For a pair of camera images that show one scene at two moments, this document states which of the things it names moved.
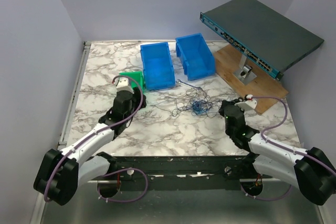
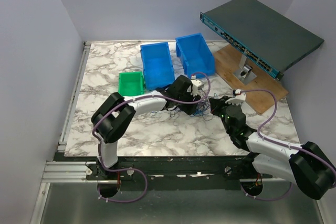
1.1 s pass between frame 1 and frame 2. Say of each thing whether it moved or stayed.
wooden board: stayed
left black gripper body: moved
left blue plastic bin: stayed
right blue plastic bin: stayed
